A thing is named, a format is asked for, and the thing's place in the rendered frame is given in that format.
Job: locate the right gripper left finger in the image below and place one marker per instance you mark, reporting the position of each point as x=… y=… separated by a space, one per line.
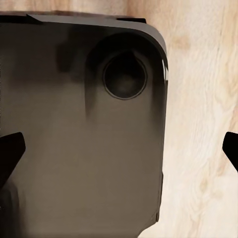
x=12 y=147

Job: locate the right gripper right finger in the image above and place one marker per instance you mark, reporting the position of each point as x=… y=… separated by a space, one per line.
x=230 y=148

